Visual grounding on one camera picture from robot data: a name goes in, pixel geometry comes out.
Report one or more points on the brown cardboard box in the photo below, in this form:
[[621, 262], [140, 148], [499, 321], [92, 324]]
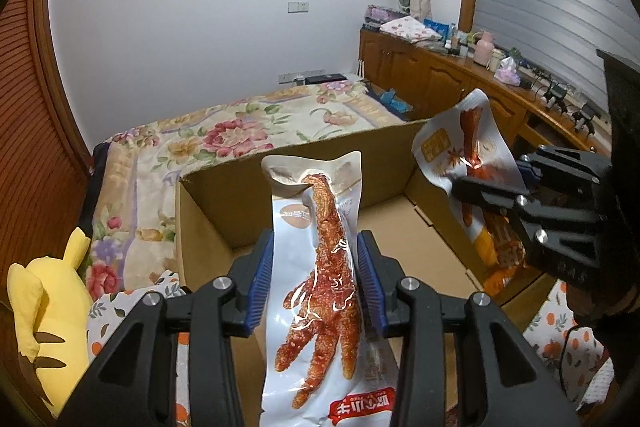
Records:
[[225, 207]]

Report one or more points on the flat black box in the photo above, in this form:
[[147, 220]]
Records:
[[325, 78]]

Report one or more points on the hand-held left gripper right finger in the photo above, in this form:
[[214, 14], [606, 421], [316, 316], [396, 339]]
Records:
[[367, 279]]

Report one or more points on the folded floral cloth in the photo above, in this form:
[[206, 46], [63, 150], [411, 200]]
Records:
[[410, 29]]

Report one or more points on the pink plastic bag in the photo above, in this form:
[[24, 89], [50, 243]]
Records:
[[509, 71]]

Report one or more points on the blue bag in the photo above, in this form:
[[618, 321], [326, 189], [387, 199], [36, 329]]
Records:
[[395, 102]]

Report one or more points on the purple box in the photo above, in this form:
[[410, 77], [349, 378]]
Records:
[[382, 14]]

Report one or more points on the brown slatted wardrobe door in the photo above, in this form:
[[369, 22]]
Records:
[[30, 157]]

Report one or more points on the yellow plush toy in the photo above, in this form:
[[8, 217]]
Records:
[[45, 307]]

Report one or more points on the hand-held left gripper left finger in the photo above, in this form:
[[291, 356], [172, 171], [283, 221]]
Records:
[[262, 279]]

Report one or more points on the floral blanket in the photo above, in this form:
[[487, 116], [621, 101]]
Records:
[[200, 142]]

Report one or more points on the group of small bottles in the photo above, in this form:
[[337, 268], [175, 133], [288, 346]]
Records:
[[459, 43]]

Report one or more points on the blue packet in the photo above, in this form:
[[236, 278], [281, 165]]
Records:
[[436, 26]]

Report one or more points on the pink thermos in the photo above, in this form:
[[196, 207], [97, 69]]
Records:
[[482, 49]]

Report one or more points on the black gadget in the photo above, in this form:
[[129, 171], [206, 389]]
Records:
[[587, 116], [556, 94]]

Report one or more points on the orange fruit print cloth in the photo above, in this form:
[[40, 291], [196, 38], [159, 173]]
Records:
[[115, 312]]

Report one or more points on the white wall switch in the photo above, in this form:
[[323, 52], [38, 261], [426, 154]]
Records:
[[299, 6]]

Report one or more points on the chicken foot snack packet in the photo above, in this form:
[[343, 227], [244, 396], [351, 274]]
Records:
[[320, 257], [445, 147]]

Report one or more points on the wooden cabinet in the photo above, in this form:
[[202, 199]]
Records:
[[425, 77]]

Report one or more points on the white wall socket strip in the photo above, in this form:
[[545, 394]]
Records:
[[310, 73]]

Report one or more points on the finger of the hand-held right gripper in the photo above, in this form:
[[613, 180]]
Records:
[[560, 232], [565, 172]]

